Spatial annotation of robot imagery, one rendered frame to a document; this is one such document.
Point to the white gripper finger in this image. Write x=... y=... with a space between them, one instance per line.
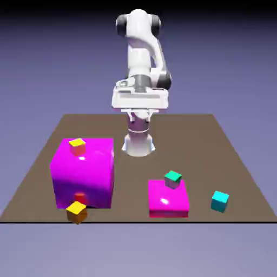
x=131 y=116
x=147 y=116

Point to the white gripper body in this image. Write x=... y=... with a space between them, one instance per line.
x=140 y=100

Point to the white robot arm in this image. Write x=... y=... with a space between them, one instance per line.
x=138 y=65

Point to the small yellow cube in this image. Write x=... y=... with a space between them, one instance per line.
x=77 y=147
x=76 y=212

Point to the small green cube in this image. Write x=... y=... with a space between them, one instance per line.
x=172 y=179

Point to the small cyan cube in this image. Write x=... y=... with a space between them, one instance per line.
x=219 y=201

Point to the large magenta box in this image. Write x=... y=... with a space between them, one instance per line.
x=82 y=173

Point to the flat magenta box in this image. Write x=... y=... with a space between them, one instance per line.
x=168 y=199

